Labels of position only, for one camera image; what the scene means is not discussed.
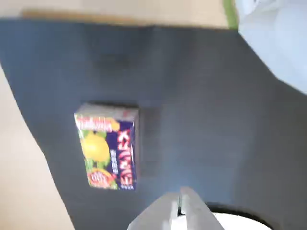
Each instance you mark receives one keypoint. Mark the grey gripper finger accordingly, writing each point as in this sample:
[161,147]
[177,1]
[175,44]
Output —
[156,210]
[199,215]

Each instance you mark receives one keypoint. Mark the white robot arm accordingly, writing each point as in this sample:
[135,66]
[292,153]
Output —
[273,36]

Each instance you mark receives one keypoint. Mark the white round dish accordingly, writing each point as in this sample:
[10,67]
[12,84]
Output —
[239,222]

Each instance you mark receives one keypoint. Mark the colourful candy box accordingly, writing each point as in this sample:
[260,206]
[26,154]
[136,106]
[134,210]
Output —
[108,148]

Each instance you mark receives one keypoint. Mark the green white robot base plate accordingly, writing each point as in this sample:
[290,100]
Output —
[230,13]

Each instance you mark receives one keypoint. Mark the dark grey mat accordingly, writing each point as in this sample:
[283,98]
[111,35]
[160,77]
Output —
[192,95]

